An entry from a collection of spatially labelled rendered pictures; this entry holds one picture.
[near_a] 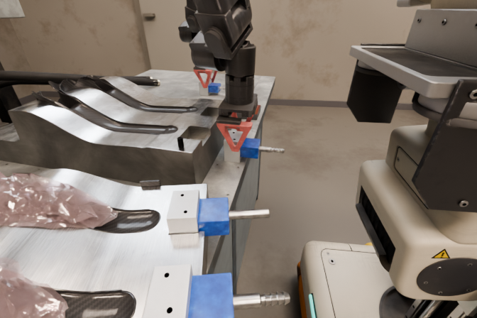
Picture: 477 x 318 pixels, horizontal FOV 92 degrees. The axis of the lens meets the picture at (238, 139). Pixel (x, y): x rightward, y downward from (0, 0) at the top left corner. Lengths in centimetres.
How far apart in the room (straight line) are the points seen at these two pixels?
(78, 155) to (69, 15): 321
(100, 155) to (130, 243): 23
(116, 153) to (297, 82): 272
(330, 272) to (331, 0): 258
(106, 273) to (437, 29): 53
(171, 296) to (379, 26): 308
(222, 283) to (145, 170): 28
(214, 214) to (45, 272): 18
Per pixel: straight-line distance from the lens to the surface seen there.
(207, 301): 26
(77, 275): 32
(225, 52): 39
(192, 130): 49
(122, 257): 32
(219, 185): 46
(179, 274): 26
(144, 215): 36
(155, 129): 51
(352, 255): 108
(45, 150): 62
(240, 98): 45
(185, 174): 43
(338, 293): 98
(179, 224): 31
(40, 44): 407
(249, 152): 51
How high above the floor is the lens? 110
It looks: 30 degrees down
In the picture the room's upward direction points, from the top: straight up
